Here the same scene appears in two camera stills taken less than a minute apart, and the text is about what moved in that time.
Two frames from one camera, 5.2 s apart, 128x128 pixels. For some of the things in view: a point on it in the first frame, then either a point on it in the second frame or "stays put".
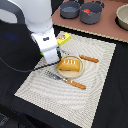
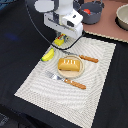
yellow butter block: x=63 y=38 stays put
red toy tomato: x=87 y=10 stays put
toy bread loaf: x=69 y=64 stays put
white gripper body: x=47 y=43 -> x=68 y=23
